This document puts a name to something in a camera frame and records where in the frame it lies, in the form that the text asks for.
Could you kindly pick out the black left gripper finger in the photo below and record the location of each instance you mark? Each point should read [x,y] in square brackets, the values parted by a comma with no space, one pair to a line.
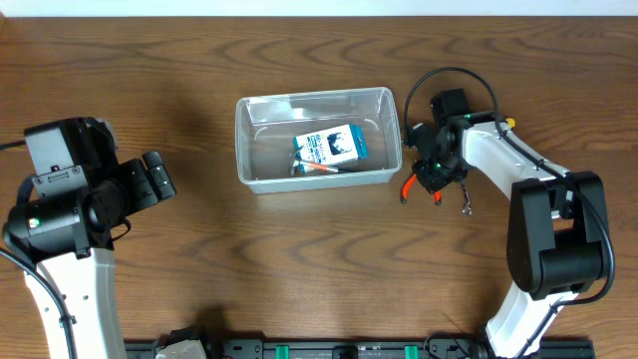
[163,186]
[152,159]

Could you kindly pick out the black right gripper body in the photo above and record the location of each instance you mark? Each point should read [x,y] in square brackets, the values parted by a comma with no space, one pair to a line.
[438,171]

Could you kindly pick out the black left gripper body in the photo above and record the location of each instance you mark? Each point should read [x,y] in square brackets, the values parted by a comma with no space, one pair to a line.
[138,180]

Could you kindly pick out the red black handled cutters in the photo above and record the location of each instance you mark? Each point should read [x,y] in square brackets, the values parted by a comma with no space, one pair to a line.
[405,190]

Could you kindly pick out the blue white small box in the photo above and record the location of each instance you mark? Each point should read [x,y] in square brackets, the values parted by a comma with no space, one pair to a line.
[333,147]

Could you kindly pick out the black orange telescopic pickup tool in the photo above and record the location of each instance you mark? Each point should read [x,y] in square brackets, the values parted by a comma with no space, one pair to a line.
[298,165]

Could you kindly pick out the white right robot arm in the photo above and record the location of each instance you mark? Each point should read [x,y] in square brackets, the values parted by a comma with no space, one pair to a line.
[558,248]

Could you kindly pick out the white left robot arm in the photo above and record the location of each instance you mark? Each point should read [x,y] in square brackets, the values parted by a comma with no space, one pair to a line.
[59,233]

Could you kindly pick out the clear plastic container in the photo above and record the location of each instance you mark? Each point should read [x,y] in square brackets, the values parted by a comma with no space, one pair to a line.
[265,127]

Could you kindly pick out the silver offset ring wrench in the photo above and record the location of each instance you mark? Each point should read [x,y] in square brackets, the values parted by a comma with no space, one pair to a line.
[467,206]

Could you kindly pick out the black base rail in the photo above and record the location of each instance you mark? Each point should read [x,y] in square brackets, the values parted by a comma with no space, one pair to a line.
[193,342]

